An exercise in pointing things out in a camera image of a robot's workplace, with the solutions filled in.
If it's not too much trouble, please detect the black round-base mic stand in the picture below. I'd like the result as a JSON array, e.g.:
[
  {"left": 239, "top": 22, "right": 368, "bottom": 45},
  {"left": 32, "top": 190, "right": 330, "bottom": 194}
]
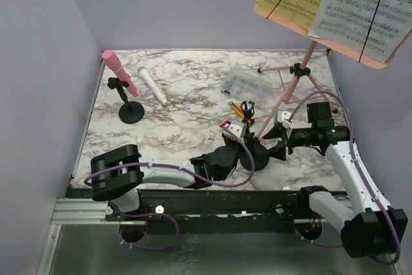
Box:
[{"left": 240, "top": 101, "right": 269, "bottom": 171}]

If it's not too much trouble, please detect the white toy microphone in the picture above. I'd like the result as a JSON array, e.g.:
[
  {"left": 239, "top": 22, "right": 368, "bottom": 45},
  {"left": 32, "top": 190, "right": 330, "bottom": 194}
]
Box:
[{"left": 137, "top": 66, "right": 170, "bottom": 106}]

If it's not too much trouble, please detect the pink toy microphone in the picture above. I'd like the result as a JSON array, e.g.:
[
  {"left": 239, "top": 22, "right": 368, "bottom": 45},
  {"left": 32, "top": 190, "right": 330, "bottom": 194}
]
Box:
[{"left": 102, "top": 50, "right": 139, "bottom": 97}]

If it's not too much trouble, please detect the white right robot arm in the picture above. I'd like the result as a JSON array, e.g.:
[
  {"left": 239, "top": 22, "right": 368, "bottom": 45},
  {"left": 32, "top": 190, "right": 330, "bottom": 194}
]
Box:
[{"left": 264, "top": 102, "right": 407, "bottom": 258}]

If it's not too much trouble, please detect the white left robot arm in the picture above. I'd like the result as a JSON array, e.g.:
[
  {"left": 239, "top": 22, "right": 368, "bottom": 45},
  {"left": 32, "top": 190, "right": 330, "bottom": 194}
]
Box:
[{"left": 84, "top": 137, "right": 252, "bottom": 220}]

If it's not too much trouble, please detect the yellow utility knife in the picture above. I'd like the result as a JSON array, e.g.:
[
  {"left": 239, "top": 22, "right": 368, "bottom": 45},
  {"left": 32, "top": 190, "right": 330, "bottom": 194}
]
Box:
[{"left": 229, "top": 102, "right": 255, "bottom": 126}]

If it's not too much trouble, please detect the clear plastic organizer box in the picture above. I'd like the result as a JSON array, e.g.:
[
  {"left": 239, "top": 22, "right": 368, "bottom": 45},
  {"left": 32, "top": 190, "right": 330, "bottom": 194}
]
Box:
[{"left": 220, "top": 68, "right": 272, "bottom": 106}]

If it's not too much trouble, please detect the pink music stand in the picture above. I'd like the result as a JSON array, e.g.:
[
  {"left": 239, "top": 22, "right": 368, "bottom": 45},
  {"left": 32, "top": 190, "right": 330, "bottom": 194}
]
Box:
[{"left": 254, "top": 7, "right": 390, "bottom": 139}]

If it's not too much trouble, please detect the white sheet music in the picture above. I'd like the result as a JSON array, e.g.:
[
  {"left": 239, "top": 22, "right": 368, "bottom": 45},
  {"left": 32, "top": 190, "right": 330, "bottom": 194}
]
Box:
[{"left": 308, "top": 0, "right": 411, "bottom": 62}]

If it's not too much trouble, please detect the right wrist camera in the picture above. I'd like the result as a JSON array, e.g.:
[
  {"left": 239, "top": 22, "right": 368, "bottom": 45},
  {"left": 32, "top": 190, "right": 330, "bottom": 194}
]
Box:
[{"left": 274, "top": 110, "right": 293, "bottom": 132}]

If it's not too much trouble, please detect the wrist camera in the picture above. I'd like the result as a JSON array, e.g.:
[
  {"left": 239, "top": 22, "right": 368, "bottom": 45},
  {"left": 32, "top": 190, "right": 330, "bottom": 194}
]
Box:
[
  {"left": 220, "top": 120, "right": 248, "bottom": 139},
  {"left": 274, "top": 110, "right": 293, "bottom": 132}
]

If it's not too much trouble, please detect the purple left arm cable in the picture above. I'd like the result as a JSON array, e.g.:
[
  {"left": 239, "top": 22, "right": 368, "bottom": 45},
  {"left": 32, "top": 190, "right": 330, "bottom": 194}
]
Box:
[{"left": 83, "top": 128, "right": 256, "bottom": 188}]

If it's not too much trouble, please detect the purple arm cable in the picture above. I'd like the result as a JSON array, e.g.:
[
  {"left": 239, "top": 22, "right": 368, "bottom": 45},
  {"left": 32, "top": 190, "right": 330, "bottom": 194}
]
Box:
[
  {"left": 288, "top": 90, "right": 402, "bottom": 265},
  {"left": 83, "top": 128, "right": 256, "bottom": 188}
]

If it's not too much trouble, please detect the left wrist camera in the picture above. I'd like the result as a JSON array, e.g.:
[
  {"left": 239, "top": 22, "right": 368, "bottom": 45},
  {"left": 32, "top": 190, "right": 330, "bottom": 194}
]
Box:
[{"left": 220, "top": 120, "right": 248, "bottom": 139}]

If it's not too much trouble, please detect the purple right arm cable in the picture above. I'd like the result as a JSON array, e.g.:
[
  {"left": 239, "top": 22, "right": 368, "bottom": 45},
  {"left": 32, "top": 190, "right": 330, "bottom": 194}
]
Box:
[{"left": 288, "top": 90, "right": 402, "bottom": 265}]

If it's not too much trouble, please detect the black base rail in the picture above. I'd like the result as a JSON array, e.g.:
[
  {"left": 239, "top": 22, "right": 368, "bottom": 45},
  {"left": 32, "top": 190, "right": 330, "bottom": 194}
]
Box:
[{"left": 106, "top": 189, "right": 326, "bottom": 239}]

